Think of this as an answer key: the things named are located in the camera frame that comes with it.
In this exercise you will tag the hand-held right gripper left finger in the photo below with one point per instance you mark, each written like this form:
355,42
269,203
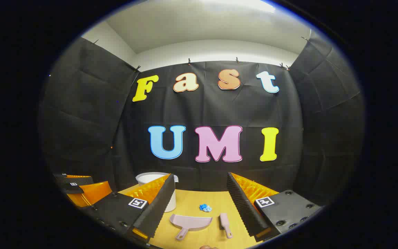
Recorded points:
157,207

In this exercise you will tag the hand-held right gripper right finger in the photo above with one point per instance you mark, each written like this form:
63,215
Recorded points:
244,204

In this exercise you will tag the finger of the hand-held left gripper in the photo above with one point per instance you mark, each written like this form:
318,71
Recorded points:
92,193
79,180

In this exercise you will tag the white garbage bin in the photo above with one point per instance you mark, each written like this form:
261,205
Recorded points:
170,202

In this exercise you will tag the small pink broom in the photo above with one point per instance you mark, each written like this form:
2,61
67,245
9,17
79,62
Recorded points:
225,221

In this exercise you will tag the pink dustpan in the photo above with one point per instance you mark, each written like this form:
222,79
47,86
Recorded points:
192,223

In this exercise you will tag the blue paper trash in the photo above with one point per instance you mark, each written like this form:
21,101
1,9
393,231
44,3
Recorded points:
205,207

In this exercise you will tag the wooden desktop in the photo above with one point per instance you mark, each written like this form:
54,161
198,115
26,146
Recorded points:
189,201

